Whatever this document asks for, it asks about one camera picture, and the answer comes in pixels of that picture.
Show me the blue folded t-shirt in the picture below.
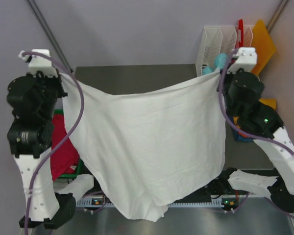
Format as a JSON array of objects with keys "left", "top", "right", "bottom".
[{"left": 231, "top": 128, "right": 253, "bottom": 142}]

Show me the green plastic bin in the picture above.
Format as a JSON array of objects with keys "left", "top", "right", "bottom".
[{"left": 54, "top": 109, "right": 85, "bottom": 181}]

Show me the white file organizer rack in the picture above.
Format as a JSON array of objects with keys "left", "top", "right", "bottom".
[{"left": 195, "top": 25, "right": 255, "bottom": 78}]

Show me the orange folder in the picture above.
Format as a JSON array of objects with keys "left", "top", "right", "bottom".
[{"left": 251, "top": 19, "right": 276, "bottom": 76}]

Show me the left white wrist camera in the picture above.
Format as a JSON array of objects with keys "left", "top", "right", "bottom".
[{"left": 18, "top": 51, "right": 58, "bottom": 77}]

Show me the magenta t-shirt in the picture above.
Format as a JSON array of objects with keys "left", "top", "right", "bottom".
[{"left": 50, "top": 114, "right": 80, "bottom": 182}]

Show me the red folder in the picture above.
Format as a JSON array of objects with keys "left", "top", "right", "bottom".
[{"left": 235, "top": 19, "right": 244, "bottom": 48}]

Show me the white t-shirt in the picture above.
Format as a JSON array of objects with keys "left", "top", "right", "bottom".
[{"left": 63, "top": 72, "right": 226, "bottom": 222}]

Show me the grey slotted cable duct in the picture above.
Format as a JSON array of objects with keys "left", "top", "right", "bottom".
[{"left": 76, "top": 197, "right": 235, "bottom": 209}]

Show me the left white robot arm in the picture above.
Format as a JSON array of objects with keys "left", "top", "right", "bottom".
[{"left": 7, "top": 70, "right": 101, "bottom": 230}]

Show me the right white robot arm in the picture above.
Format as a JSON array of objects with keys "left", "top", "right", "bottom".
[{"left": 217, "top": 69, "right": 294, "bottom": 213}]

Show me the orange folded t-shirt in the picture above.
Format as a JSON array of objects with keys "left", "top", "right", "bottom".
[{"left": 233, "top": 117, "right": 241, "bottom": 129}]

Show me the yellow folded t-shirt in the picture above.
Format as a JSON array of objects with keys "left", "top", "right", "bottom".
[{"left": 259, "top": 98, "right": 277, "bottom": 110}]

